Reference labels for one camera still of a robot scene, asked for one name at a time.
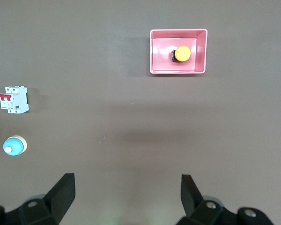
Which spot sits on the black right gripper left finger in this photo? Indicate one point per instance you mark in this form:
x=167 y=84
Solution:
x=58 y=199

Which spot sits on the white circuit breaker red switch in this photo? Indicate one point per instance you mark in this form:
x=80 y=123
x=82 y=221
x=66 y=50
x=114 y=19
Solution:
x=16 y=100

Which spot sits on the yellow mushroom push button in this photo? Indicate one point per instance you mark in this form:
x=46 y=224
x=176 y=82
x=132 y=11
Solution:
x=182 y=53

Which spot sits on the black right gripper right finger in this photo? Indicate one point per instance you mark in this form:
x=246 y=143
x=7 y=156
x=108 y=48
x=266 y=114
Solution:
x=192 y=206

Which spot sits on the blue round bell button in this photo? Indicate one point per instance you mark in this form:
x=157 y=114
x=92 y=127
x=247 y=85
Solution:
x=12 y=146

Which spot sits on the pink plastic box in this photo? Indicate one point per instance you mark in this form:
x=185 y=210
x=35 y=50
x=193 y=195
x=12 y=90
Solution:
x=161 y=58

